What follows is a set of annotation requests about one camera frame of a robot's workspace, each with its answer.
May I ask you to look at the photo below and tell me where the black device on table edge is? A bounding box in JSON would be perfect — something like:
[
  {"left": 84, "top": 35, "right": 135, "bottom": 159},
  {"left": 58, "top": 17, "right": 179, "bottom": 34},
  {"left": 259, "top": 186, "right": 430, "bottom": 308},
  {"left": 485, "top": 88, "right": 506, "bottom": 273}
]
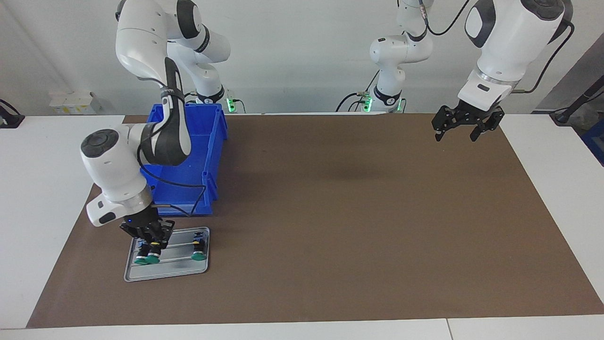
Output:
[{"left": 0, "top": 99, "right": 25, "bottom": 129}]

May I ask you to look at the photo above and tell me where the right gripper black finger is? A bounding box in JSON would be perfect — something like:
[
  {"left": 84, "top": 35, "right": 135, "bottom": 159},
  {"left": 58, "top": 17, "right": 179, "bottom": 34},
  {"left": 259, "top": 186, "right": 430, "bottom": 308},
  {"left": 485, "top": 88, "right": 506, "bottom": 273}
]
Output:
[
  {"left": 150, "top": 219, "right": 176, "bottom": 250},
  {"left": 119, "top": 222, "right": 151, "bottom": 248}
]

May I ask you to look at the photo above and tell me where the white cardboard box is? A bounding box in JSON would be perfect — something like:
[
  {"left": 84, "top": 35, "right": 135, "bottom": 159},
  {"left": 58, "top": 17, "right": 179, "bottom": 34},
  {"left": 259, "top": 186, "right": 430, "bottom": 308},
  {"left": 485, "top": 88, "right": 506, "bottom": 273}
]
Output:
[{"left": 49, "top": 91, "right": 102, "bottom": 115}]

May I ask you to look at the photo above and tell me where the grey metal tray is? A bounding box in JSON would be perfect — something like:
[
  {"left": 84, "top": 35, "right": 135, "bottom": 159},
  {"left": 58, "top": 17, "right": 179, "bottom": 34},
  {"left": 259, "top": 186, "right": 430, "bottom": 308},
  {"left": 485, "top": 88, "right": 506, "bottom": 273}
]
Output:
[{"left": 124, "top": 227, "right": 210, "bottom": 282}]

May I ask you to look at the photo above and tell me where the blue plastic storage bin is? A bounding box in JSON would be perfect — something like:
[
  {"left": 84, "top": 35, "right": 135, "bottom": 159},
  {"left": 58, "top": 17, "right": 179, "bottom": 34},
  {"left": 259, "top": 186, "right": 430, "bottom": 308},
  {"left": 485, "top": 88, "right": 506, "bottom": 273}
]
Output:
[{"left": 140, "top": 103, "right": 228, "bottom": 217}]

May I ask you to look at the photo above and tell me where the blue crate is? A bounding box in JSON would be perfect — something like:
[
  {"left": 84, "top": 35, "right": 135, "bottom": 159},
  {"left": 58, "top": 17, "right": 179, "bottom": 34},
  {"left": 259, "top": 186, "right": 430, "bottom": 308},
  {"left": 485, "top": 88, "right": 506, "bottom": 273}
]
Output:
[{"left": 581, "top": 118, "right": 604, "bottom": 166}]

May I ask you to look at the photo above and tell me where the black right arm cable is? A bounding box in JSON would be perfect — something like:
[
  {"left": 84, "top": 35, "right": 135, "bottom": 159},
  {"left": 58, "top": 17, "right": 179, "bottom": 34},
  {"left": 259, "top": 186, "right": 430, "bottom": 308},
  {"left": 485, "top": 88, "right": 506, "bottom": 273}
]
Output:
[{"left": 137, "top": 85, "right": 208, "bottom": 218}]

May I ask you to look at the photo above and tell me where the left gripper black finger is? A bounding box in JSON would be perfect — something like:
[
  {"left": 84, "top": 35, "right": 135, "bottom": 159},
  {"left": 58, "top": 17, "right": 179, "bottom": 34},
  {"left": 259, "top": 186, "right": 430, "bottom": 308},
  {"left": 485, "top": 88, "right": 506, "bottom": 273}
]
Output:
[
  {"left": 470, "top": 108, "right": 506, "bottom": 142},
  {"left": 432, "top": 105, "right": 461, "bottom": 142}
]

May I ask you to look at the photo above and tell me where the black left arm base cable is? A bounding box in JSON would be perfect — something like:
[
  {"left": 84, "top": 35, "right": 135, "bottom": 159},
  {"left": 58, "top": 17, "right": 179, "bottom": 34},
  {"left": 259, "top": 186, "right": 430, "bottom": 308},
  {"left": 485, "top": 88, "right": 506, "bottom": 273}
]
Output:
[{"left": 336, "top": 70, "right": 381, "bottom": 113}]

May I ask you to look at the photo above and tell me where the brown table mat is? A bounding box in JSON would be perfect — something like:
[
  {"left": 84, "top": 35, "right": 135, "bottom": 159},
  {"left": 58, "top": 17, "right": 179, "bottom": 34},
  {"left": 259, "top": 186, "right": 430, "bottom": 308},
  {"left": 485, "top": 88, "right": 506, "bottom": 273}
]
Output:
[{"left": 26, "top": 113, "right": 604, "bottom": 329}]

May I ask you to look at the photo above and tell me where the black stand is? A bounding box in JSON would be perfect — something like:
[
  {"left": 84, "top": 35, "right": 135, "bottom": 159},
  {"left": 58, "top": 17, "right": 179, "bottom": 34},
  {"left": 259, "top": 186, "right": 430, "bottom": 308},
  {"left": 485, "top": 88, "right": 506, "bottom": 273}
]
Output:
[{"left": 550, "top": 76, "right": 604, "bottom": 126}]

